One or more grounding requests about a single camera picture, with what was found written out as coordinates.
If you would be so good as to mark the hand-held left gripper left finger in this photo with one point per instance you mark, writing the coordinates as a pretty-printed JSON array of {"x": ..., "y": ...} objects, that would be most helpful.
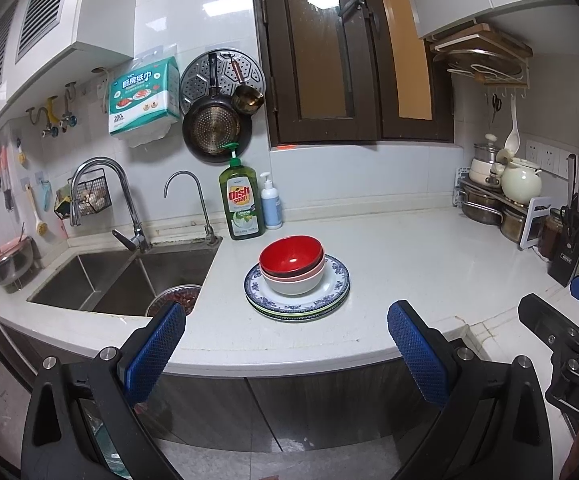
[{"x": 157, "y": 355}]

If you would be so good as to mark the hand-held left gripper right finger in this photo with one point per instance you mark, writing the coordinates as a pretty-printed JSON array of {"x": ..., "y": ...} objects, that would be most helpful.
[{"x": 417, "y": 355}]

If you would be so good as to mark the blue patterned white plate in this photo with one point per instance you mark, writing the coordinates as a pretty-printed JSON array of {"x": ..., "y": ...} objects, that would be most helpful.
[{"x": 334, "y": 280}]

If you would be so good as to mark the green plate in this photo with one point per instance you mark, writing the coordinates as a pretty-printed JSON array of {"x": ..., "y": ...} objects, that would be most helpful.
[{"x": 294, "y": 317}]

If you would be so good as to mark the cream white bowl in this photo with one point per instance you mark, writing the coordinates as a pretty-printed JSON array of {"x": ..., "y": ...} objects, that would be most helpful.
[{"x": 294, "y": 286}]

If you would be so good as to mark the red and black bowl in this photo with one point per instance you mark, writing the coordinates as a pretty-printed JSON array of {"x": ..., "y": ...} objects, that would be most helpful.
[{"x": 289, "y": 255}]

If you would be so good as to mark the person's right hand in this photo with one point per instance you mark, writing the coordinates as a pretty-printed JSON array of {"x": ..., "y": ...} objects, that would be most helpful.
[{"x": 577, "y": 455}]

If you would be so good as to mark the black knife block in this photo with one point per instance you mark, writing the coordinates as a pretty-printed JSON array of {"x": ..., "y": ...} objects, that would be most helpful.
[{"x": 572, "y": 260}]

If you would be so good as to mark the steel basin with food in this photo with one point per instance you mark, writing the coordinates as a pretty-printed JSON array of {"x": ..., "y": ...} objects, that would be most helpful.
[{"x": 174, "y": 300}]

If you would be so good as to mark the glass jar of brown sauce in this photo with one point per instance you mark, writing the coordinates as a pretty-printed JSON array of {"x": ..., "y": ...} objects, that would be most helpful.
[{"x": 552, "y": 237}]

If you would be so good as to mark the black kitchen scissors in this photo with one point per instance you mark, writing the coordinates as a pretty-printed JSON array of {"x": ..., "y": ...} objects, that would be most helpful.
[{"x": 572, "y": 222}]

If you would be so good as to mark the steel double sink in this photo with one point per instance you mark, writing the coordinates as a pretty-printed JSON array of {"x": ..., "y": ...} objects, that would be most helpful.
[{"x": 104, "y": 280}]

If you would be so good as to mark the white and steel pot rack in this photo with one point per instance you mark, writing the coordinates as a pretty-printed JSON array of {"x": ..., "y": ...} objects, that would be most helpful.
[{"x": 532, "y": 225}]

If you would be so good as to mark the round steel pot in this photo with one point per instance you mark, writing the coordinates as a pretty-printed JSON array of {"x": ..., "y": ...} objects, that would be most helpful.
[{"x": 514, "y": 225}]

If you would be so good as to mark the cream kettle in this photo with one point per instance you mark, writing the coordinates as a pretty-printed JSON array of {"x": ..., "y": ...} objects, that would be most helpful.
[{"x": 519, "y": 182}]

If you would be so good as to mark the thin steel faucet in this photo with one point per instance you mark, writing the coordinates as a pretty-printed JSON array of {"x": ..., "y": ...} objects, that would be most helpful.
[{"x": 202, "y": 205}]

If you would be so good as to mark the large steel kitchen faucet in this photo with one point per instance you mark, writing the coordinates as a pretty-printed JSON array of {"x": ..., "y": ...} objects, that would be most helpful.
[{"x": 129, "y": 200}]

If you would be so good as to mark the steel bowl with pink colander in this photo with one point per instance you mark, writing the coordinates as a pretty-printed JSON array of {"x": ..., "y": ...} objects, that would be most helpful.
[{"x": 9, "y": 265}]

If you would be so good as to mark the green dish soap bottle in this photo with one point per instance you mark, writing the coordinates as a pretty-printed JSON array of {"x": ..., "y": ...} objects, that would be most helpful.
[{"x": 239, "y": 200}]

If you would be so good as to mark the small steel pot with lid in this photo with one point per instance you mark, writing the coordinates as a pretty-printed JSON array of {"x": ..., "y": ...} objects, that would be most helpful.
[{"x": 487, "y": 150}]

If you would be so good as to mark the white ladle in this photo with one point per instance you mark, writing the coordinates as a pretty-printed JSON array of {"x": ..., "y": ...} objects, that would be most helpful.
[{"x": 513, "y": 135}]

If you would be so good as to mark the blue pump bottle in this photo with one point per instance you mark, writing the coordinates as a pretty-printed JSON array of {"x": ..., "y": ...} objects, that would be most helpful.
[{"x": 271, "y": 207}]

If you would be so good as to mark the teal hanging tool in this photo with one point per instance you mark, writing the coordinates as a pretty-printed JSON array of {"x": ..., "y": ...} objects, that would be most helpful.
[{"x": 45, "y": 195}]

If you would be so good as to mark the hanging scissors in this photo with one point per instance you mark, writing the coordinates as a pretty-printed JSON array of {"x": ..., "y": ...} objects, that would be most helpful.
[{"x": 496, "y": 105}]

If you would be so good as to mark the white under-cabinet rack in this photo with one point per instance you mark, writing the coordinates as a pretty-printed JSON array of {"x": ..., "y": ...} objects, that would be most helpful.
[{"x": 509, "y": 80}]

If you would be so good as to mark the black frying pan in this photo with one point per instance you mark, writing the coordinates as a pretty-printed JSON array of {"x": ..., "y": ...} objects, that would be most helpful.
[{"x": 212, "y": 130}]

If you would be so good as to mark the pink hanging utensil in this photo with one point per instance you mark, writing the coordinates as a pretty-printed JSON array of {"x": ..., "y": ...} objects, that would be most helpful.
[{"x": 3, "y": 175}]

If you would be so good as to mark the steel water valve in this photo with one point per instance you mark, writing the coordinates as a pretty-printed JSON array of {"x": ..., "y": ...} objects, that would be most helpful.
[
  {"x": 66, "y": 110},
  {"x": 44, "y": 122}
]

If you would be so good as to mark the steel pot lid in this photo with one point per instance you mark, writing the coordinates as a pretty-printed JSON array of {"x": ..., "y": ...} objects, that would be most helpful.
[{"x": 479, "y": 62}]

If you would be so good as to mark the kitchen paper towel pack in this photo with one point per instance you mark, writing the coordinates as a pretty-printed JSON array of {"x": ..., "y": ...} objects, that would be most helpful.
[{"x": 142, "y": 95}]

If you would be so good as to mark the small brass ladle pot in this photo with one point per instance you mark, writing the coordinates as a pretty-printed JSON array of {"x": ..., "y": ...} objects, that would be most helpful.
[{"x": 247, "y": 100}]

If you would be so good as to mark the round perforated steamer plate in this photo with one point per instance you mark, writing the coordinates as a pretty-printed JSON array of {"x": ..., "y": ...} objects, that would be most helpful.
[{"x": 199, "y": 80}]

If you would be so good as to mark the dark brown wooden window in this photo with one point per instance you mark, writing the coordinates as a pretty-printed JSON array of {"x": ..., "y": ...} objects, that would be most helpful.
[{"x": 319, "y": 50}]

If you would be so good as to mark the white wall socket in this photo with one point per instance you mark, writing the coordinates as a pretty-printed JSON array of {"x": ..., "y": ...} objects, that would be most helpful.
[{"x": 547, "y": 157}]

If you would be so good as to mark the white vented wall cabinet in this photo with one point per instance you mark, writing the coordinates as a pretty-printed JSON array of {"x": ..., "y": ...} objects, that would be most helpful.
[{"x": 99, "y": 10}]

